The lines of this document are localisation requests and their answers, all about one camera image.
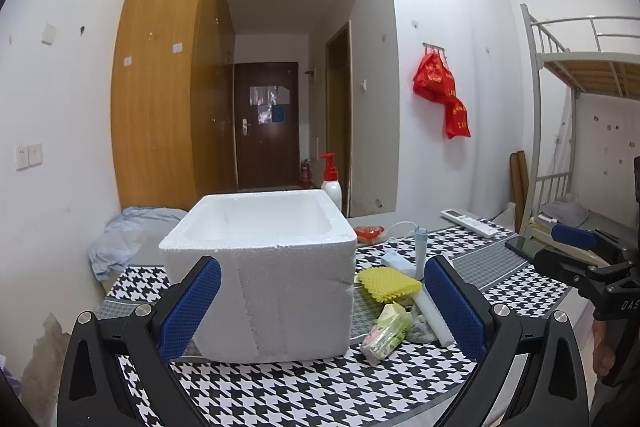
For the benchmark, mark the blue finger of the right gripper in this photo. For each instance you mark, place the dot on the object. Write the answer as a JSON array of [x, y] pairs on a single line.
[[574, 237]]

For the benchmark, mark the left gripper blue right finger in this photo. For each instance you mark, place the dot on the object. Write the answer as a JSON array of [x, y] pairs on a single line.
[[551, 390]]

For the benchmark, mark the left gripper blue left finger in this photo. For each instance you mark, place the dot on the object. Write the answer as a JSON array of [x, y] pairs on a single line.
[[151, 336]]

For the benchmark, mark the green tissue packet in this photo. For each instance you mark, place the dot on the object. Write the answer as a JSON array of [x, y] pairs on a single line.
[[389, 331]]

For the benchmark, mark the yellow foam fruit net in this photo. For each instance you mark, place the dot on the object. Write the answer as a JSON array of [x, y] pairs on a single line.
[[385, 284]]

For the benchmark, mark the person's right hand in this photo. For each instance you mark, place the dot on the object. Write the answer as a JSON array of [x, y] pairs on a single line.
[[603, 357]]

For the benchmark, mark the black smartphone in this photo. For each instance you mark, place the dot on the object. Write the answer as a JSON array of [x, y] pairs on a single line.
[[527, 249]]

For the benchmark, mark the houndstooth table cloth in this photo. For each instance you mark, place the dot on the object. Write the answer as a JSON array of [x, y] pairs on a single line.
[[317, 377]]

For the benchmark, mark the wooden boards leaning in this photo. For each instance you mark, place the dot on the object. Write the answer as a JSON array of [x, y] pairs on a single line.
[[519, 182]]

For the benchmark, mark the white remote control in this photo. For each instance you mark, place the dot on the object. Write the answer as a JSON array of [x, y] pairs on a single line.
[[469, 223]]

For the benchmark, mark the clear blue sanitizer bottle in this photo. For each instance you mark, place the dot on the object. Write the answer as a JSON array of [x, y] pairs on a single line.
[[420, 245]]

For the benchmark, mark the light blue crumpled cloth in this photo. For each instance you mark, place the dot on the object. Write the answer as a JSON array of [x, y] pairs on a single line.
[[132, 238]]

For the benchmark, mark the white foam box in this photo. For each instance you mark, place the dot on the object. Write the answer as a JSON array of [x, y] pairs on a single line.
[[287, 275]]

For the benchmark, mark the red snack packet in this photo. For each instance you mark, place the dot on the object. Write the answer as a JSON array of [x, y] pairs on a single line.
[[370, 234]]

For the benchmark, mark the metal bunk bed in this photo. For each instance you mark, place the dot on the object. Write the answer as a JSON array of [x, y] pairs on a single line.
[[584, 71]]

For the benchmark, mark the white red pump bottle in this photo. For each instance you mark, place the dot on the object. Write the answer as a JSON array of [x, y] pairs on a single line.
[[331, 180]]

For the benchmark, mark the red fire extinguisher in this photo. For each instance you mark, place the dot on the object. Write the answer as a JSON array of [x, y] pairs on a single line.
[[305, 174]]

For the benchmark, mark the red hanging bags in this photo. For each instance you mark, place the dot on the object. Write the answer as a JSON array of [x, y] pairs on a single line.
[[434, 81]]

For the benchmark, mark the wooden wardrobe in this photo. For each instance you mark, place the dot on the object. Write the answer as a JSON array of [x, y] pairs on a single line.
[[171, 102]]

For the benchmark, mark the dark brown entrance door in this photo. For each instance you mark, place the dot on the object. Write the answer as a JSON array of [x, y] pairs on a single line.
[[266, 124]]

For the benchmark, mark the wall power sockets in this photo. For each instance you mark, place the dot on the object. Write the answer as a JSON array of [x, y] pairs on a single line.
[[27, 156]]

